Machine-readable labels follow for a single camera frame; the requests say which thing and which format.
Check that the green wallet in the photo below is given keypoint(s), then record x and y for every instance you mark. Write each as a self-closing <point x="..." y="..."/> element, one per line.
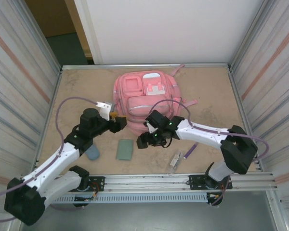
<point x="125" y="150"/>

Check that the blue oval case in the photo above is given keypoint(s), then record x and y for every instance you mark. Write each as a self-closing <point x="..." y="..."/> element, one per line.
<point x="94" y="154"/>

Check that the pink backpack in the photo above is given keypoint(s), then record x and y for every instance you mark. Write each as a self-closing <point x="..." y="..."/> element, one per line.
<point x="147" y="103"/>

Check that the clear plastic pen case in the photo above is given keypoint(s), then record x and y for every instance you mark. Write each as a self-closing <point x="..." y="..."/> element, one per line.
<point x="175" y="161"/>

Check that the purple marker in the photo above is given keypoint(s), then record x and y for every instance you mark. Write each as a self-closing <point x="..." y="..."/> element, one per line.
<point x="190" y="151"/>

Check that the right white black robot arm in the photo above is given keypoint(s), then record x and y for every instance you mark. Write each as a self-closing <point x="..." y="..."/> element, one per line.
<point x="200" y="134"/>

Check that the grey metal panel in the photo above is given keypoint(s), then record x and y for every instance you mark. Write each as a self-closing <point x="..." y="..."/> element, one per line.
<point x="147" y="216"/>

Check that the wide aluminium mounting rail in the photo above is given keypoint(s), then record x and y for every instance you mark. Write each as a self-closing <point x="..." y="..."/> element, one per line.
<point x="147" y="183"/>

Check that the aluminium side rail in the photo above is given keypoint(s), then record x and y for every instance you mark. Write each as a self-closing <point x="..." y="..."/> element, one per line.
<point x="243" y="120"/>
<point x="53" y="98"/>

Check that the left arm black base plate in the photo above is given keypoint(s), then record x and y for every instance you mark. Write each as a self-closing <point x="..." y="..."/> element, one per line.
<point x="98" y="184"/>

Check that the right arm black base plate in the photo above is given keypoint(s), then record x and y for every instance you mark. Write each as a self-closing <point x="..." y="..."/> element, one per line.
<point x="195" y="183"/>

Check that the narrow aluminium table rail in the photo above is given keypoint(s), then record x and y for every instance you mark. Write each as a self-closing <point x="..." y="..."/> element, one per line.
<point x="202" y="65"/>

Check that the white door frame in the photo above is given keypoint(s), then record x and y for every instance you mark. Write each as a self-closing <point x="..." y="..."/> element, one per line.
<point x="86" y="29"/>

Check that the aluminium corner post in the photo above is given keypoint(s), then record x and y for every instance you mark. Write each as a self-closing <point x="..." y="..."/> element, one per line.
<point x="248" y="36"/>
<point x="42" y="36"/>

